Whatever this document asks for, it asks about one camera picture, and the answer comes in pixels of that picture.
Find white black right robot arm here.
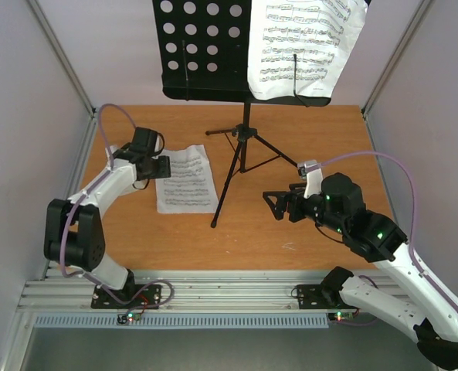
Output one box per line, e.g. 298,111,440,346
263,172,458,370

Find aluminium corner post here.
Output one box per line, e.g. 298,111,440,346
25,0,96,118
361,0,434,121

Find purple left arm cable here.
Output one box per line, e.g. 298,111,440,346
59,103,175,310

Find left aluminium corner post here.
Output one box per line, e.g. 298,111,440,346
25,0,96,118

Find grey slotted cable duct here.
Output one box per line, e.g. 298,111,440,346
34,313,329,330

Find right aluminium corner post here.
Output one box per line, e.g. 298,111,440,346
361,0,434,121

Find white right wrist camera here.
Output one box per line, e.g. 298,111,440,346
297,160,324,199

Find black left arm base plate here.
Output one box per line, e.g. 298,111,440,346
90,284,162,310

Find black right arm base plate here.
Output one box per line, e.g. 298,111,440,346
290,284,357,311

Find aluminium front frame rails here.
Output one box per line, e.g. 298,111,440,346
15,266,442,315

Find black tripod music stand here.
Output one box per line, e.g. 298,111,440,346
151,0,334,229

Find white sheet music page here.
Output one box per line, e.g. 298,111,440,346
155,145,219,214
247,0,370,100

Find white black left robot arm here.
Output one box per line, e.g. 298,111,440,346
43,127,171,308

